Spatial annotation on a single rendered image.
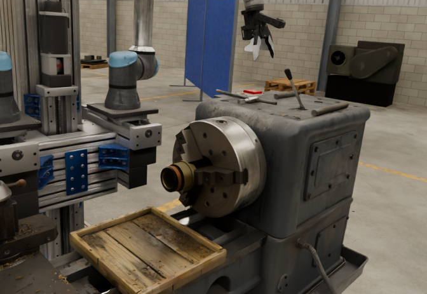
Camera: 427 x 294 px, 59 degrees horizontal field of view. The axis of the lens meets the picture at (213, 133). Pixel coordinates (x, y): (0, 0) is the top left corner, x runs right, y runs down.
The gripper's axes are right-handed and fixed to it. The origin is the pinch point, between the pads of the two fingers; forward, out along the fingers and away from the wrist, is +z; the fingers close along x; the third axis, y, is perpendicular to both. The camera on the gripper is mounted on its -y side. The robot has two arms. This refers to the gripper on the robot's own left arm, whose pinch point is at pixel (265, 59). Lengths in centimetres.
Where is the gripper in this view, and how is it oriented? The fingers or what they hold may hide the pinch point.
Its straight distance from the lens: 151.3
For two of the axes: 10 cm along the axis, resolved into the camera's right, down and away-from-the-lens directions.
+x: -5.7, 2.2, -7.9
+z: 1.5, 9.7, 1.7
